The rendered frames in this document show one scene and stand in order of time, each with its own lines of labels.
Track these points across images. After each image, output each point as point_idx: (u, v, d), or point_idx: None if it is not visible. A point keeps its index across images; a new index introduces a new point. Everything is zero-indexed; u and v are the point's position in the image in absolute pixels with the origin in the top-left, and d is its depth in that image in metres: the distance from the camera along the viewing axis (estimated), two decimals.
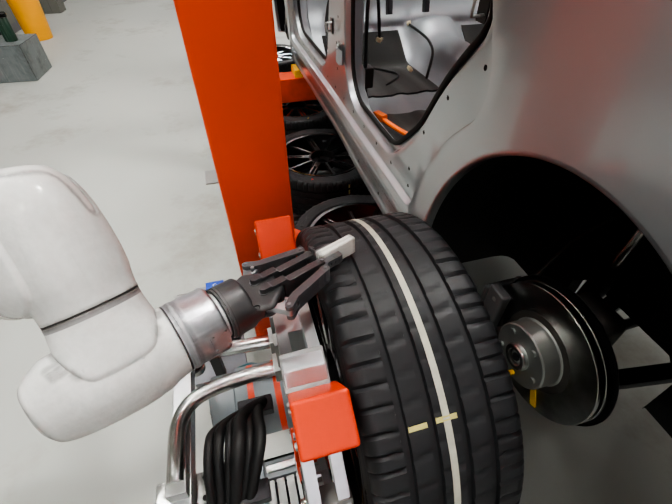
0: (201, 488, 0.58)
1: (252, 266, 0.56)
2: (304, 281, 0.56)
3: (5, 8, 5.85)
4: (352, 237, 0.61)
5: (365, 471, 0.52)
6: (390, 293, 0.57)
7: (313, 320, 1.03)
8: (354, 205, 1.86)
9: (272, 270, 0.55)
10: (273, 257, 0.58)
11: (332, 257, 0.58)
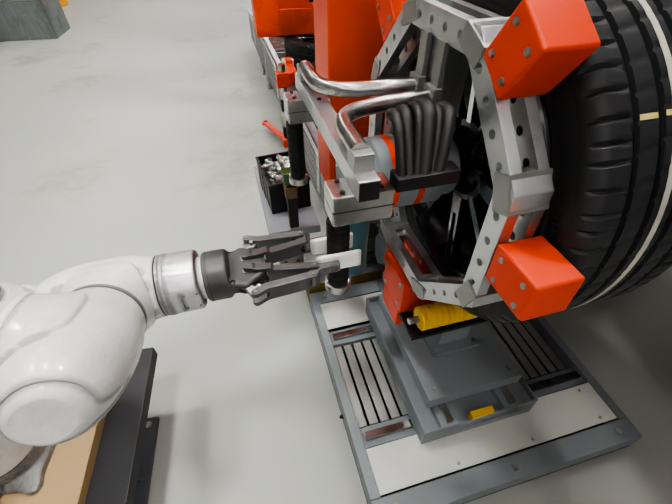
0: None
1: (251, 241, 0.60)
2: (290, 276, 0.57)
3: None
4: (358, 250, 0.58)
5: (576, 171, 0.49)
6: None
7: None
8: None
9: (264, 250, 0.58)
10: (272, 236, 0.61)
11: (328, 264, 0.57)
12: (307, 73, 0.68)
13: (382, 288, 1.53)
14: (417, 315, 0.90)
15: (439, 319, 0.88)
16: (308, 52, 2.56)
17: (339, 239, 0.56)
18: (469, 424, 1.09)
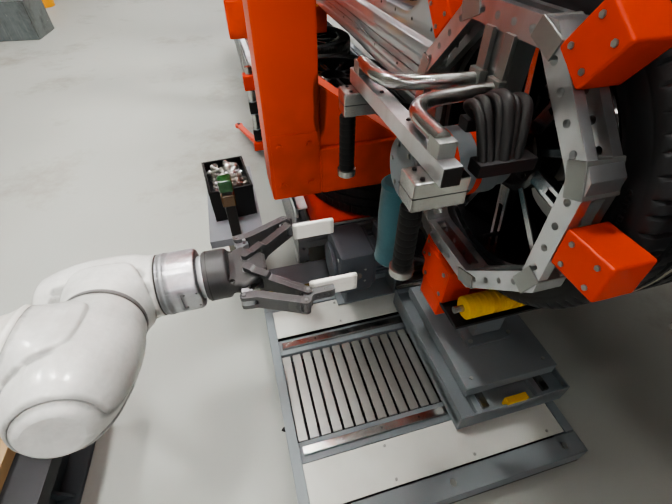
0: None
1: (243, 238, 0.61)
2: (283, 291, 0.55)
3: None
4: (354, 273, 0.55)
5: (649, 158, 0.51)
6: None
7: (455, 122, 0.98)
8: None
9: (259, 244, 0.59)
10: (260, 228, 0.63)
11: (322, 289, 0.54)
12: (369, 67, 0.70)
13: (337, 296, 1.50)
14: (462, 304, 0.92)
15: (484, 308, 0.90)
16: None
17: (412, 225, 0.59)
18: (503, 410, 1.12)
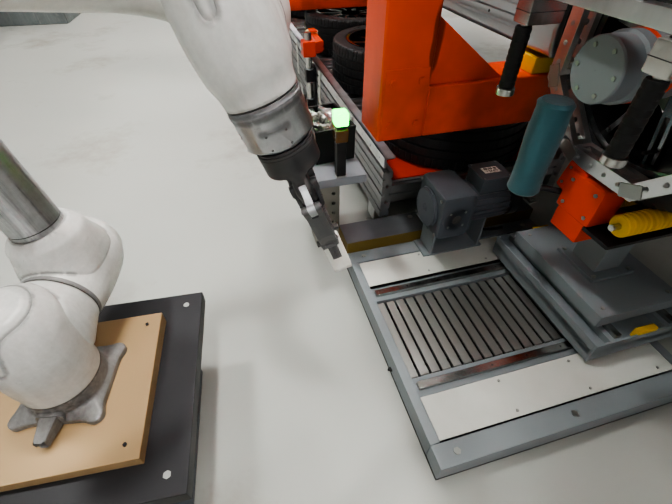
0: None
1: None
2: None
3: None
4: (351, 263, 0.62)
5: None
6: None
7: None
8: None
9: (320, 189, 0.54)
10: None
11: (338, 247, 0.58)
12: None
13: (421, 248, 1.50)
14: (617, 223, 0.93)
15: (643, 224, 0.91)
16: (330, 25, 2.53)
17: (657, 99, 0.60)
18: (632, 341, 1.13)
